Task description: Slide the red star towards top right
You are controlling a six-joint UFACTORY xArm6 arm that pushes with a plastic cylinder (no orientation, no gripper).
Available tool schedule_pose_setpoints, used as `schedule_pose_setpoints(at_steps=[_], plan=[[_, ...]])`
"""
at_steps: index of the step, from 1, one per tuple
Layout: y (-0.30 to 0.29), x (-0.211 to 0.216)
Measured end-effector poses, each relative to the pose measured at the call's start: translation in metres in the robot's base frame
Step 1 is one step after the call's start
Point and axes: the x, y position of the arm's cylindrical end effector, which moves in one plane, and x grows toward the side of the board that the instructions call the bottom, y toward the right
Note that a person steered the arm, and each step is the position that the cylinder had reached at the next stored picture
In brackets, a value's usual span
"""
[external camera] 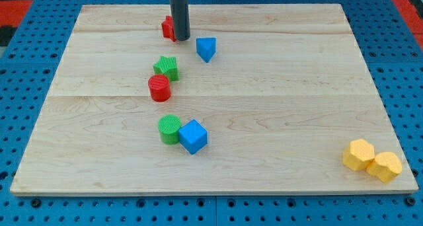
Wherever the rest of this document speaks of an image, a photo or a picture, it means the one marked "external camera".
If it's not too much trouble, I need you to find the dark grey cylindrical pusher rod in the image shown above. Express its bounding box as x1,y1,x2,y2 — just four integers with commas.
169,0,190,41

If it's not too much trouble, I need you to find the red star block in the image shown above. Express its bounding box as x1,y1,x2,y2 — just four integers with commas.
161,15,176,42

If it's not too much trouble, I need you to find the green star block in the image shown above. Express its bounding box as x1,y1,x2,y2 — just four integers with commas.
153,56,179,81

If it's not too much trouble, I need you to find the blue triangle block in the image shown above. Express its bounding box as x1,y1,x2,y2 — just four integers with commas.
196,37,216,63

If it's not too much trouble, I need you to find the red cylinder block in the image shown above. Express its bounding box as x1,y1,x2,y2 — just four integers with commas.
148,74,171,102

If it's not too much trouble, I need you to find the green cylinder block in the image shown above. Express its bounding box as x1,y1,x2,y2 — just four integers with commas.
158,114,182,145

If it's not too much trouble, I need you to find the light wooden board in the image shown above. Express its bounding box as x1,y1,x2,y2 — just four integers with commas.
10,4,418,196

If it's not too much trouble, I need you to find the blue cube block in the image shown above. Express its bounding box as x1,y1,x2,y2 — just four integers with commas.
178,120,208,155

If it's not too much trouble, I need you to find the yellow hexagon block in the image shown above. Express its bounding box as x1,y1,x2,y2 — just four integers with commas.
342,139,375,171

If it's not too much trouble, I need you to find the yellow heart block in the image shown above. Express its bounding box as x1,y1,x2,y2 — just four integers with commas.
365,152,403,183

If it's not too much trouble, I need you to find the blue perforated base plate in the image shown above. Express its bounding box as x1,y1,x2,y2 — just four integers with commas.
1,0,422,225

